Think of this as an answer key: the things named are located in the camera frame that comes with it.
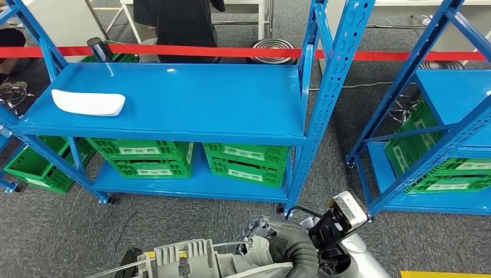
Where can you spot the black robot foot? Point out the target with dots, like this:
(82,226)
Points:
(128,261)

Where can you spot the green plastic crate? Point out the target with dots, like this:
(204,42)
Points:
(153,170)
(424,132)
(138,149)
(395,161)
(245,153)
(126,58)
(245,174)
(38,170)

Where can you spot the black round stool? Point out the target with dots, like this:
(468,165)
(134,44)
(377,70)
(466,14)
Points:
(272,48)

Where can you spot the grey wheel hubcap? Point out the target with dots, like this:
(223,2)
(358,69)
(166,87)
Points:
(199,257)

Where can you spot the black barrier post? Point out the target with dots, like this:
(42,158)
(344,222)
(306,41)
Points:
(99,49)

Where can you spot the blue metal shelf rack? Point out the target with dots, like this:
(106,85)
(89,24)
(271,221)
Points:
(7,184)
(452,96)
(172,99)

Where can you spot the person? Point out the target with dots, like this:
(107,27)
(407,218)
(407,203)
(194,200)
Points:
(9,38)
(184,23)

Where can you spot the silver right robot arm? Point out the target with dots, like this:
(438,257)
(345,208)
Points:
(295,253)

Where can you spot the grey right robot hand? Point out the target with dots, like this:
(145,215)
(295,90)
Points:
(268,230)

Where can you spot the yellow floor tape square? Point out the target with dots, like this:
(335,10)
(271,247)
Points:
(149,254)
(441,274)

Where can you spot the white plastic part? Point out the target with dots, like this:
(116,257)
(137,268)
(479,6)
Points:
(88,103)

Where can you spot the white cabinet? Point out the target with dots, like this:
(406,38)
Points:
(65,23)

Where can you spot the white desk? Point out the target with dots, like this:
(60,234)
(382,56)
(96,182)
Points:
(387,13)
(131,23)

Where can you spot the round stool chrome base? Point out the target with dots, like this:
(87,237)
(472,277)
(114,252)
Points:
(441,65)

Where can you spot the red barrier belt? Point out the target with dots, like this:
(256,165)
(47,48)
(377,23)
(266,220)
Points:
(214,50)

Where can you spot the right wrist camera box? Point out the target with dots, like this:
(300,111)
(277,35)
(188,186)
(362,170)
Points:
(347,209)

